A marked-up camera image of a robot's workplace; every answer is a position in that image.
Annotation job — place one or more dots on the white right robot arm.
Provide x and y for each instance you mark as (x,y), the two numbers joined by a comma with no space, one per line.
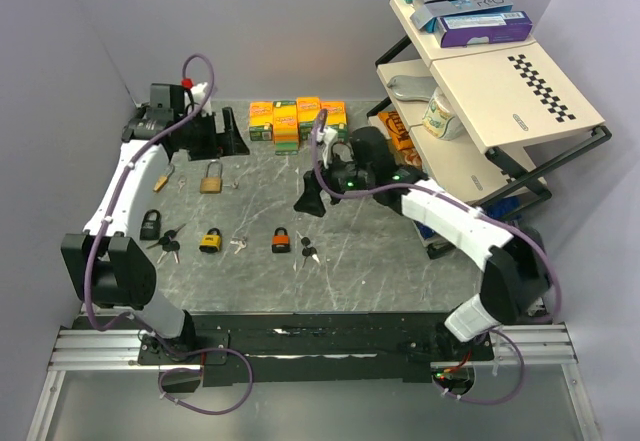
(514,266)

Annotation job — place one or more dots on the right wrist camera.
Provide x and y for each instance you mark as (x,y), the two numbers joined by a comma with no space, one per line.
(326,138)

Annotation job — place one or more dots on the aluminium rail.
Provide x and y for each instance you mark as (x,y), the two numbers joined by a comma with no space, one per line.
(96,390)

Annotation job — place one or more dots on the purple toothpaste box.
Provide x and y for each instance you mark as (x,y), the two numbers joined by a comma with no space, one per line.
(483,28)

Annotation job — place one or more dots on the large brass padlock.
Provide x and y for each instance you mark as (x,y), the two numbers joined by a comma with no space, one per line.
(211,182)

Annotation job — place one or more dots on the grey R.O.C.S. toothpaste box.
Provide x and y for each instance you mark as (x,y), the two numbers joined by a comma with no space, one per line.
(426,12)

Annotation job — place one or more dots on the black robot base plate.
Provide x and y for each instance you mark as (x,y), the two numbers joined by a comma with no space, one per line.
(414,347)

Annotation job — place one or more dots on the blue bag under shelf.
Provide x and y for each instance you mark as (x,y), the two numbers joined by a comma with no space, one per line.
(497,211)

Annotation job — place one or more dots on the small silver keys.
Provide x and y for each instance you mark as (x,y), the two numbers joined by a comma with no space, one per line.
(182,180)

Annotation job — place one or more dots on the black headed keys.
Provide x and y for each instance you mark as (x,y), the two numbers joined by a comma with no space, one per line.
(169,245)

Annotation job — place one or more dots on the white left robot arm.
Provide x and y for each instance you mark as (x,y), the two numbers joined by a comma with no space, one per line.
(110,272)

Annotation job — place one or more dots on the orange sponge pack stack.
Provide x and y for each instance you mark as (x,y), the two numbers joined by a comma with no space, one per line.
(288,123)

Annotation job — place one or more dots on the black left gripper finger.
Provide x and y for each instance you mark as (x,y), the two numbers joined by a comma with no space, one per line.
(202,154)
(231,142)

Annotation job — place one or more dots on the orange snack bag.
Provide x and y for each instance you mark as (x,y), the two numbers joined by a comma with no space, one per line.
(400,141)

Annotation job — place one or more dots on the silver foil pouch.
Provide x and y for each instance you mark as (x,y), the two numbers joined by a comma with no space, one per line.
(412,88)

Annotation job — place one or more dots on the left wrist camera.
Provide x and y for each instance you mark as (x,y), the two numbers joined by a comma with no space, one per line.
(194,96)

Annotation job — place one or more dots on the silver key ring keys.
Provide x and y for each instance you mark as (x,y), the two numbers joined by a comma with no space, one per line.
(232,184)

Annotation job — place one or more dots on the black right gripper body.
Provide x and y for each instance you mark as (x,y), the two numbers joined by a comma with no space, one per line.
(339,176)

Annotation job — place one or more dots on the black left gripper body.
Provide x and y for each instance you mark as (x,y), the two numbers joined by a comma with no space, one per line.
(199,132)

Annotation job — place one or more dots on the orange padlock black keys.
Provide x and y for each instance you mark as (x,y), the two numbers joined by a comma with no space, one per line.
(308,251)

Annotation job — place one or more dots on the cream tiered shelf rack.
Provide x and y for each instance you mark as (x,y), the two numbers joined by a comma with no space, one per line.
(523,116)

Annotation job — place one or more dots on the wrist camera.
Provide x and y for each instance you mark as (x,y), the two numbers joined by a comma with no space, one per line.
(194,96)
(326,138)

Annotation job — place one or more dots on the yellow padlock silver keys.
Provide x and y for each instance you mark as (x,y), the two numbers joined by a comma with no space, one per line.
(239,244)

